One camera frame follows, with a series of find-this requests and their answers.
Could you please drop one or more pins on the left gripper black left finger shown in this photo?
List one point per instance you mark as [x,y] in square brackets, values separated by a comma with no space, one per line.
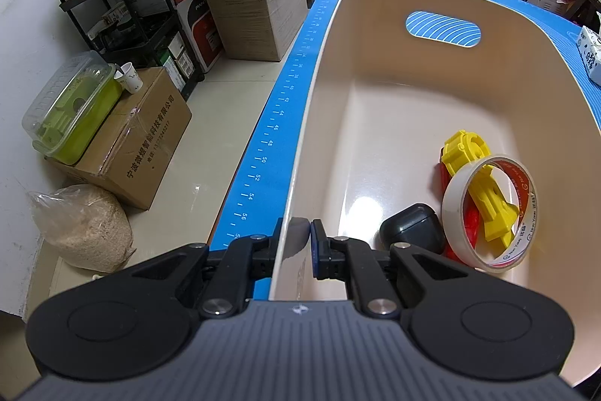
[139,318]

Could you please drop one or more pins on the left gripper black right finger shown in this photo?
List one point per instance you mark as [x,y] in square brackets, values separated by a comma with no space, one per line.
[465,320]

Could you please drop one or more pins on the beige plastic storage bin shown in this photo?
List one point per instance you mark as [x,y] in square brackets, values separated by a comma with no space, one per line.
[422,109]

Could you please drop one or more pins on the red plastic toy piece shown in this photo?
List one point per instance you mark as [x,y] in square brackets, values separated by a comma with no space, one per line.
[471,217]

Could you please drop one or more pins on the clear bag of grain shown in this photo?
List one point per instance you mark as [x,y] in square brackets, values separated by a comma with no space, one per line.
[86,225]

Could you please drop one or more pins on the black earbuds case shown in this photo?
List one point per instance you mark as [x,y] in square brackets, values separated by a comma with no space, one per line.
[417,225]

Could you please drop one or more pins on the white tape roll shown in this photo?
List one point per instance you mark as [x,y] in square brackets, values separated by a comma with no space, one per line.
[453,214]

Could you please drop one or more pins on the yellow plastic toy piece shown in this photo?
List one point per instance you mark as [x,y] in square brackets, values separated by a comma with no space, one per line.
[497,214]

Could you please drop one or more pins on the blue silicone baking mat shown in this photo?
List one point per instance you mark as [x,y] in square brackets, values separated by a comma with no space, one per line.
[277,123]

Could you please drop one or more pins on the brown cardboard box on floor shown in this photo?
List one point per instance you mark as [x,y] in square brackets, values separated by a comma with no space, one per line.
[130,153]

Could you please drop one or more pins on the green plastic lidded container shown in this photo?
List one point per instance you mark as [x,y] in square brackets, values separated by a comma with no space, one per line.
[69,110]

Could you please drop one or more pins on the white paper cup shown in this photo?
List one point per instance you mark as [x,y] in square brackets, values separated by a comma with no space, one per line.
[127,76]

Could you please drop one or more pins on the red white appliance box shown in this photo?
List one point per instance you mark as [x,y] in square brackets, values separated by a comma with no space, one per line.
[199,25]

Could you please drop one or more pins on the black metal shelf rack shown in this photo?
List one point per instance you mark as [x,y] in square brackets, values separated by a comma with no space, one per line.
[145,33]

